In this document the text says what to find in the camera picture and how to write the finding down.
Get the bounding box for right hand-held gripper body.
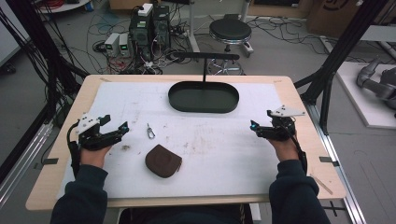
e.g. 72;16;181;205
266;105;306;142

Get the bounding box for black computer tower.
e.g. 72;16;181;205
128;11;154;62
151;5;171;50

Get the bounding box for person's lap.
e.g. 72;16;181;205
119;203;254;224

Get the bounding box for grey power supply unit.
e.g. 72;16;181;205
104;32;121;58
118;33;132;58

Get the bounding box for black tape strip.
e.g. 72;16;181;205
33;157;60;171
318;156;341;168

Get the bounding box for black round stool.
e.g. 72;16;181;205
206;18;254;77

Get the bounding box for cardboard box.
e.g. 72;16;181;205
305;0;363;39

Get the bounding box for wooden table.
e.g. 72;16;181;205
25;74;347;213

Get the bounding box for small metal carabiner clip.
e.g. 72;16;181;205
146;122;156;140

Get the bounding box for black oval tray with stand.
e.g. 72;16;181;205
167;51;241;114

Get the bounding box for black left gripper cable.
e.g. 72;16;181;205
66;120;82;179

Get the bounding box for white box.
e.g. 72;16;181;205
136;2;154;18

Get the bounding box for tangle of floor cables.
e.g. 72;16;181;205
251;15;331;57

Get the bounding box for brown leather pouch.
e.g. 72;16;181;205
144;144;183;179

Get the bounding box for aluminium rail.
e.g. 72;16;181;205
0;121;54;209
304;102;368;224

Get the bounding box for black metal frame post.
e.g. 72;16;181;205
293;0;390;135

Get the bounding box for white floor platform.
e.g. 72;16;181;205
335;61;396;131

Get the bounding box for white desk leg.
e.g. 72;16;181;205
186;0;201;54

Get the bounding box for person's left hand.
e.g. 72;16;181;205
79;144;114;170

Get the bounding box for white table mat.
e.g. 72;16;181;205
56;80;285;200

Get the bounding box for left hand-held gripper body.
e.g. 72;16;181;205
76;113;114;152

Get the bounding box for black frame post with cables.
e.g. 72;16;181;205
0;0;90;185

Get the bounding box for person's right hand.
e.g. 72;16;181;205
268;133;301;163

